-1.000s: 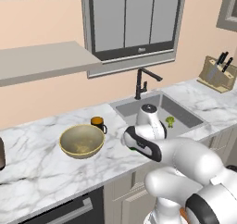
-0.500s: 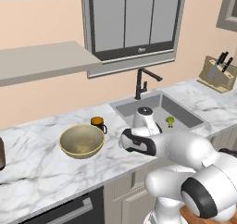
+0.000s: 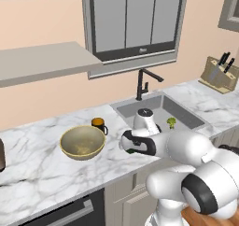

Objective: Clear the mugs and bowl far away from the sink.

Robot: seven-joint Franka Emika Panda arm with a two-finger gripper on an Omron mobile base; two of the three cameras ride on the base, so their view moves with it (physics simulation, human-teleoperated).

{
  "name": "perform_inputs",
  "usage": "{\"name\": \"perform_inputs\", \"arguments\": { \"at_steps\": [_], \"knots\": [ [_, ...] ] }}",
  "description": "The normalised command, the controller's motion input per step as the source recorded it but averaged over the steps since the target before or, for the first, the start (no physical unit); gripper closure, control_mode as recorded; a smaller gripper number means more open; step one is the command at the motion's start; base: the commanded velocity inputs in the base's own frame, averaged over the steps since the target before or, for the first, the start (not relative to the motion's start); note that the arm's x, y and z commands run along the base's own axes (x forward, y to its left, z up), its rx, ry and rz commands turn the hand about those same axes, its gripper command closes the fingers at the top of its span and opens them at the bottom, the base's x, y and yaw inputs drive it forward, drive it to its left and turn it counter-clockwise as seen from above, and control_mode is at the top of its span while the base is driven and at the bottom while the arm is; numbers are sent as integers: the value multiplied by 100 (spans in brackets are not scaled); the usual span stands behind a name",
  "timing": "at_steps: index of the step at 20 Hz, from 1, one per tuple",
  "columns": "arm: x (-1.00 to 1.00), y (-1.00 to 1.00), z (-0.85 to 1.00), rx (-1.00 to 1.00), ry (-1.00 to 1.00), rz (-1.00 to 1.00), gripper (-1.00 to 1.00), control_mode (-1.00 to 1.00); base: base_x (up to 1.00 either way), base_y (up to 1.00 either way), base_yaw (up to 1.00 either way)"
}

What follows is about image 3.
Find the beige bowl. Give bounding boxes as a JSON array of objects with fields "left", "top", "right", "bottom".
[{"left": 59, "top": 125, "right": 106, "bottom": 162}]

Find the steel sink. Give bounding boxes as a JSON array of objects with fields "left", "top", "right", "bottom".
[{"left": 110, "top": 92, "right": 210, "bottom": 134}]

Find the black mug, orange inside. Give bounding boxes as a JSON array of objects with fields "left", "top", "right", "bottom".
[{"left": 91, "top": 117, "right": 109, "bottom": 136}]

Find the black tap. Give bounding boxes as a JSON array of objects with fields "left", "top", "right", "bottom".
[{"left": 135, "top": 68, "right": 165, "bottom": 102}]

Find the green broccoli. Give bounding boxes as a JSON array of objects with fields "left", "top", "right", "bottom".
[{"left": 166, "top": 117, "right": 177, "bottom": 130}]

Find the beige drawer front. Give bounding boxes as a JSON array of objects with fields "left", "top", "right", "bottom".
[{"left": 112, "top": 170, "right": 149, "bottom": 204}]

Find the grey-framed window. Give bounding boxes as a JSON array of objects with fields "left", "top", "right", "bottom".
[{"left": 81, "top": 0, "right": 190, "bottom": 80}]

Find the wooden knife block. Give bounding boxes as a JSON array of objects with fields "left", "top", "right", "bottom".
[{"left": 198, "top": 55, "right": 239, "bottom": 95}]

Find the beige cupboard door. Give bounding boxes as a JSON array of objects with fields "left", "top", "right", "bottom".
[{"left": 121, "top": 192, "right": 162, "bottom": 226}]

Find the beige cupboard run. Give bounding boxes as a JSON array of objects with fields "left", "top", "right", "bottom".
[{"left": 211, "top": 127, "right": 239, "bottom": 149}]

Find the black dishwasher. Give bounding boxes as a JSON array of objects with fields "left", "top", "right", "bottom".
[{"left": 18, "top": 188, "right": 105, "bottom": 226}]

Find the dark brown appliance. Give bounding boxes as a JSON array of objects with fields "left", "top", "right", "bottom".
[{"left": 0, "top": 138, "right": 7, "bottom": 173}]

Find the beige wall shelf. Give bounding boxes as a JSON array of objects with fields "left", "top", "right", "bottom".
[{"left": 0, "top": 41, "right": 104, "bottom": 89}]

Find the silver dishwasher handle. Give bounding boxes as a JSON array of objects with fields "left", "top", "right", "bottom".
[{"left": 46, "top": 199, "right": 94, "bottom": 226}]

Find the black-handled knife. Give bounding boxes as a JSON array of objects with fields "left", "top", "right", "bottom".
[
  {"left": 218, "top": 51, "right": 232, "bottom": 67},
  {"left": 223, "top": 57, "right": 236, "bottom": 75}
]

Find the grey frame on wall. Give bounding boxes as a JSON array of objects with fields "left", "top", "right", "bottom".
[{"left": 218, "top": 0, "right": 239, "bottom": 34}]

